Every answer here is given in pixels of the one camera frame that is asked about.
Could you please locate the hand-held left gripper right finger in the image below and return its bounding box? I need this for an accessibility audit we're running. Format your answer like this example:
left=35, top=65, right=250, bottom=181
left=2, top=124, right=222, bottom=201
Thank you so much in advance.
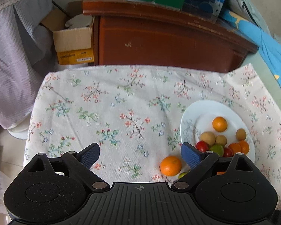
left=171, top=142, right=253, bottom=191

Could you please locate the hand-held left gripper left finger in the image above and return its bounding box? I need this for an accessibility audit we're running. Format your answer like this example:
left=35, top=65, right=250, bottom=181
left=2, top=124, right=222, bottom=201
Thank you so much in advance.
left=28, top=142, right=108, bottom=192

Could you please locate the large orange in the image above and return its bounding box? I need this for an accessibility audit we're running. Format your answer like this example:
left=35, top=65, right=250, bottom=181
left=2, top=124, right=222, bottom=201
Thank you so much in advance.
left=160, top=156, right=182, bottom=177

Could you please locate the brown kiwi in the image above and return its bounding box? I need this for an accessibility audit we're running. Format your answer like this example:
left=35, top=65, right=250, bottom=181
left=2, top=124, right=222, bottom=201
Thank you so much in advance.
left=200, top=131, right=216, bottom=146
left=235, top=128, right=247, bottom=141
left=215, top=135, right=227, bottom=146

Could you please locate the white plate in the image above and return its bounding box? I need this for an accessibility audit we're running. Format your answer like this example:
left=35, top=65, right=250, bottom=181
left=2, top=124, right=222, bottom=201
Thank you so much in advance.
left=180, top=100, right=256, bottom=167

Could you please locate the floral tablecloth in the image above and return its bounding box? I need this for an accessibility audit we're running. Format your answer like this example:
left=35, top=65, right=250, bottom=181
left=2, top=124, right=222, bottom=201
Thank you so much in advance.
left=25, top=63, right=281, bottom=214

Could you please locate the pale green bed sheet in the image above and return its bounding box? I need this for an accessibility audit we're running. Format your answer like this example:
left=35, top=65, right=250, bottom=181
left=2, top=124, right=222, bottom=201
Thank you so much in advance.
left=244, top=50, right=281, bottom=122

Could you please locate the cardboard box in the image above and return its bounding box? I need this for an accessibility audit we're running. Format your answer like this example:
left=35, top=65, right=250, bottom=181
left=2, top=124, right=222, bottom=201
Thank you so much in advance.
left=40, top=1, right=95, bottom=65

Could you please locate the brown wooden nightstand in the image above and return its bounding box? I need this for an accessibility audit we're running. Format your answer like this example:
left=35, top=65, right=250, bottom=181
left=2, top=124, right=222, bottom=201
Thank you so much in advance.
left=82, top=0, right=259, bottom=74

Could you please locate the checked cloth cover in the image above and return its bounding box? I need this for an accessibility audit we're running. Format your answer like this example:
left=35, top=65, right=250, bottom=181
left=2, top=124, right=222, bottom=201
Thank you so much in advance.
left=0, top=0, right=59, bottom=129

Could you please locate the blue printed pillow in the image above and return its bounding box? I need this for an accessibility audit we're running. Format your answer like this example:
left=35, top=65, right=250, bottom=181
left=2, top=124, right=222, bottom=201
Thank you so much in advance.
left=219, top=8, right=281, bottom=108

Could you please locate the white glove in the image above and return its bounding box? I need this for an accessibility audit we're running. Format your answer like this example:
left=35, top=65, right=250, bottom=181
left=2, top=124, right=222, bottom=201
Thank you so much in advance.
left=65, top=14, right=90, bottom=29

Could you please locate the grey zippered pillow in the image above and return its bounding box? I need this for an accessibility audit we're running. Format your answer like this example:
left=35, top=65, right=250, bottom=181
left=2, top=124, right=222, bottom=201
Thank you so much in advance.
left=227, top=0, right=271, bottom=34

